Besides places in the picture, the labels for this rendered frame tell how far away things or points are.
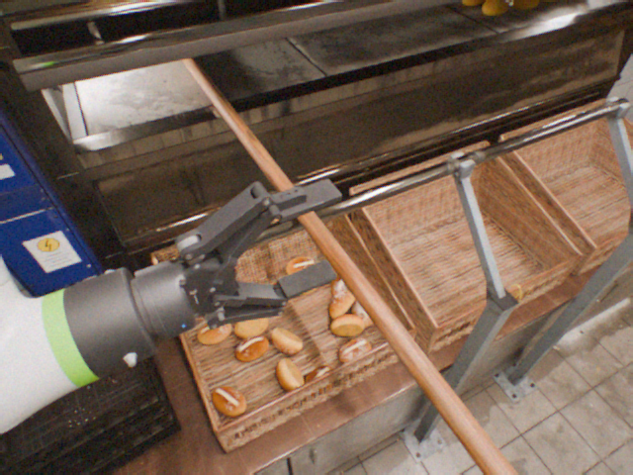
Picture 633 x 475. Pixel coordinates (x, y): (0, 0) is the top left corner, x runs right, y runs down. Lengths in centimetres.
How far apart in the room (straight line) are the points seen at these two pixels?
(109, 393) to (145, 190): 45
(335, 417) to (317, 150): 71
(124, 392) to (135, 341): 60
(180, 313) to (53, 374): 11
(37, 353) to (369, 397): 92
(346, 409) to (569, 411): 111
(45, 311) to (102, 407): 61
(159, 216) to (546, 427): 162
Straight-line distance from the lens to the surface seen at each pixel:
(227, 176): 109
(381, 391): 121
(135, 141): 98
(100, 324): 41
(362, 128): 121
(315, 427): 116
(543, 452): 194
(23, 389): 43
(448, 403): 54
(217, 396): 116
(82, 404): 104
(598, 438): 206
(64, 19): 77
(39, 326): 43
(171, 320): 42
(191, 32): 75
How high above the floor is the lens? 169
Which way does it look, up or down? 48 degrees down
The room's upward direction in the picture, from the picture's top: straight up
